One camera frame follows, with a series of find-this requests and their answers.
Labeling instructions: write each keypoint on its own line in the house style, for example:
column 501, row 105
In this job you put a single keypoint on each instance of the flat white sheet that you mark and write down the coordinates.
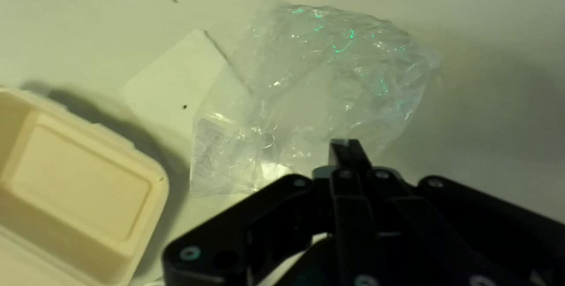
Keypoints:
column 176, row 83

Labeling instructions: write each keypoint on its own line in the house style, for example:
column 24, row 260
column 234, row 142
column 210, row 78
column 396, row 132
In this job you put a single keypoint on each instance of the beige foam clamshell container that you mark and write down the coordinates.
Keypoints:
column 75, row 189

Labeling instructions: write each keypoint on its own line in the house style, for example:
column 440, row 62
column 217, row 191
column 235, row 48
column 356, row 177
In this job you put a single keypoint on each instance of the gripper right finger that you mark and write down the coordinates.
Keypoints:
column 441, row 233

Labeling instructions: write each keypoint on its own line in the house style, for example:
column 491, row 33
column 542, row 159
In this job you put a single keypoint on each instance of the crumpled clear plastic bag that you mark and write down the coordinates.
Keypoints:
column 318, row 78

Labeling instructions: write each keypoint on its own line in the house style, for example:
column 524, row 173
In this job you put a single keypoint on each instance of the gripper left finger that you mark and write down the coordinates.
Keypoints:
column 265, row 215

